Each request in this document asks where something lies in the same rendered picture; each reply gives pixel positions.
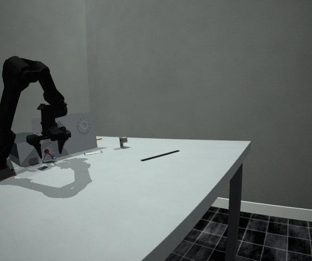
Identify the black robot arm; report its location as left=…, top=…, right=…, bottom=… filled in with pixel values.
left=0, top=56, right=67, bottom=170

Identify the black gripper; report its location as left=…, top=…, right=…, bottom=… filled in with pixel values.
left=26, top=120, right=71, bottom=159

